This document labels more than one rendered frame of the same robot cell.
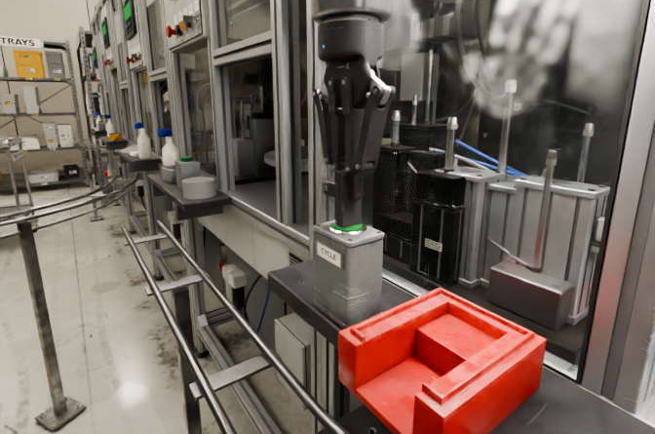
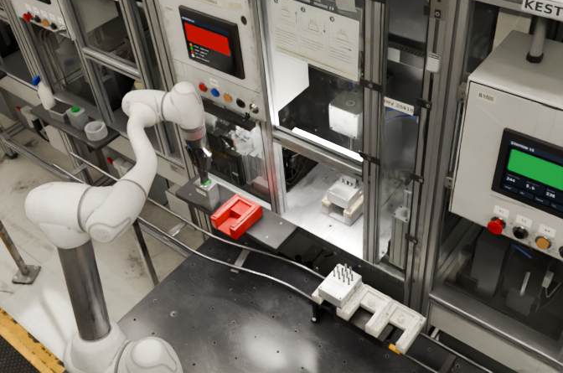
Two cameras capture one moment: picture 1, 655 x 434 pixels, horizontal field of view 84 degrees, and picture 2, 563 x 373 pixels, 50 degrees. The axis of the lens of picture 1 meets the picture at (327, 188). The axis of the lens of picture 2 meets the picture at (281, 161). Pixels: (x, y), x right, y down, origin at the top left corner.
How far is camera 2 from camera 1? 1.96 m
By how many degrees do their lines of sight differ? 30
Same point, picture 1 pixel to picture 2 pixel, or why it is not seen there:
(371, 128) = (207, 163)
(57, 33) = not seen: outside the picture
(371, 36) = (202, 142)
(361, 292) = (213, 199)
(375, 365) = (220, 221)
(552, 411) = (263, 220)
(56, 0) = not seen: outside the picture
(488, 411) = (245, 225)
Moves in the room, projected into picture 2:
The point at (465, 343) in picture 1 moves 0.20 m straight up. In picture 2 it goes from (242, 210) to (235, 173)
